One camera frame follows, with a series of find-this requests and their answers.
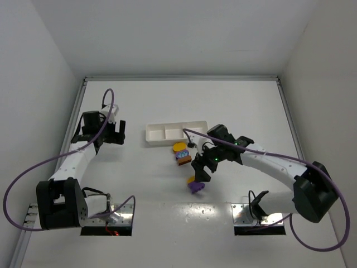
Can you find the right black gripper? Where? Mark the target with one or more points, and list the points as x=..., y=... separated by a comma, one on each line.
x=203, y=163

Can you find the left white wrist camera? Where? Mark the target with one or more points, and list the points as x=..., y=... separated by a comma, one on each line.
x=110, y=113

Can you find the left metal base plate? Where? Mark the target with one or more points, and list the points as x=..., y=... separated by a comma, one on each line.
x=120, y=218

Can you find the yellow half-round lego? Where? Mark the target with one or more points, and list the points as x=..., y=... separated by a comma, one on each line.
x=191, y=179

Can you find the brown lego brick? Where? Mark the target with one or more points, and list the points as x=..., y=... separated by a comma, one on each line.
x=184, y=161

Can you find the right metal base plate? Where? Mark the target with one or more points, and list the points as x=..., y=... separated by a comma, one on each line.
x=242, y=218

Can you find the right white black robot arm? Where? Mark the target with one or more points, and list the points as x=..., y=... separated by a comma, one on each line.
x=310, y=193

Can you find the yellow rounded lego near tray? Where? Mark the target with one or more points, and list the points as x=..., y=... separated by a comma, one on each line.
x=179, y=147

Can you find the purple lego brick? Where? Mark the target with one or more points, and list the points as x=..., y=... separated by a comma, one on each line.
x=195, y=186

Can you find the metal base plate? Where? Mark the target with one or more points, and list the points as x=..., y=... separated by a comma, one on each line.
x=242, y=218
x=120, y=218

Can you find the purple lego with flower print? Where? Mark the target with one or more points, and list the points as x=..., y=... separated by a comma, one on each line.
x=183, y=155

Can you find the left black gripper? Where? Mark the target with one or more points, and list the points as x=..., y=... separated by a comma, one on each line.
x=115, y=134

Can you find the white three-compartment tray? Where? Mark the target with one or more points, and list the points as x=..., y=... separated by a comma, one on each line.
x=167, y=134

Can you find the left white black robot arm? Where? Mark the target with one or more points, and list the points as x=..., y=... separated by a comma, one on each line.
x=62, y=202

